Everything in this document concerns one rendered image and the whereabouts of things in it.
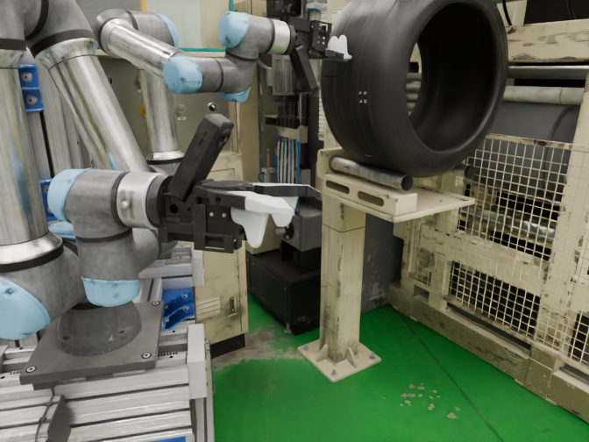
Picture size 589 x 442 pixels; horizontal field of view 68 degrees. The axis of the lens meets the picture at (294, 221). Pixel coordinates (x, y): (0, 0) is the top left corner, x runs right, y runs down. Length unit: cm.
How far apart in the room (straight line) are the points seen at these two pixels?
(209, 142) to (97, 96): 27
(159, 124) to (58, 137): 40
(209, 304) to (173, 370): 99
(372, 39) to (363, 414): 129
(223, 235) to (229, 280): 135
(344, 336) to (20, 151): 150
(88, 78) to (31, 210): 21
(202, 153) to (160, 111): 83
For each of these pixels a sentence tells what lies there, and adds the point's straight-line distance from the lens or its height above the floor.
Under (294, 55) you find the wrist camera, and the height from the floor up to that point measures 124.
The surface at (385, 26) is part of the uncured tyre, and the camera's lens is 121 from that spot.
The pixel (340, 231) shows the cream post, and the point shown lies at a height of 62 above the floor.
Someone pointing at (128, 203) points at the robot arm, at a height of 105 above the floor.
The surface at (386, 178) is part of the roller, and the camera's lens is 133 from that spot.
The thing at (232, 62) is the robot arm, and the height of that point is 122.
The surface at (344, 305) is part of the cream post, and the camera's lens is 184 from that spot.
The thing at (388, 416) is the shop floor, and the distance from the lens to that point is 180.
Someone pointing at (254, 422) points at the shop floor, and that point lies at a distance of 175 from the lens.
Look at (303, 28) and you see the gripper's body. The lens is 114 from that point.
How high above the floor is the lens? 121
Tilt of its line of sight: 19 degrees down
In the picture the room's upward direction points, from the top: straight up
